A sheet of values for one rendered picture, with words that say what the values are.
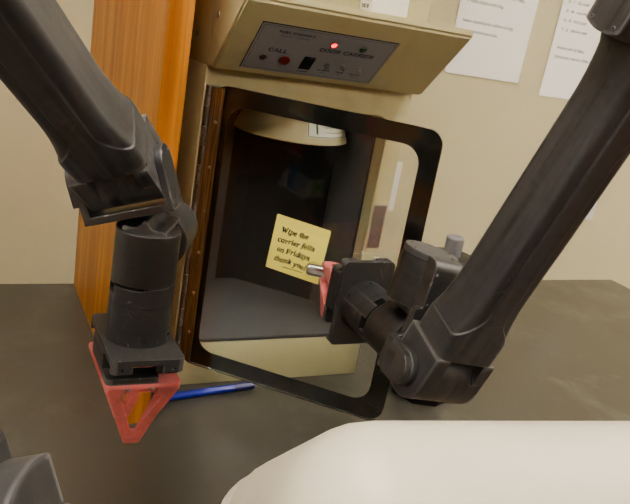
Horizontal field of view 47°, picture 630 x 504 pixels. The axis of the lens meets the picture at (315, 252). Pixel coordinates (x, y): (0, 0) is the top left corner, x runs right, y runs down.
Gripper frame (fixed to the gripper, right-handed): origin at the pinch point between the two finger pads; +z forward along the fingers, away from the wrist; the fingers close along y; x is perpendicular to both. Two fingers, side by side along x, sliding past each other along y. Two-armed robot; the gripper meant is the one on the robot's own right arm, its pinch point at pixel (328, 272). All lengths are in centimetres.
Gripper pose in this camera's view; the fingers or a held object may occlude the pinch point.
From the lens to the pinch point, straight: 91.0
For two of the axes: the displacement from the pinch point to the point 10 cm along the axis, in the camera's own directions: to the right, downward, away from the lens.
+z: -4.1, -3.6, 8.4
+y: 1.7, -9.3, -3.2
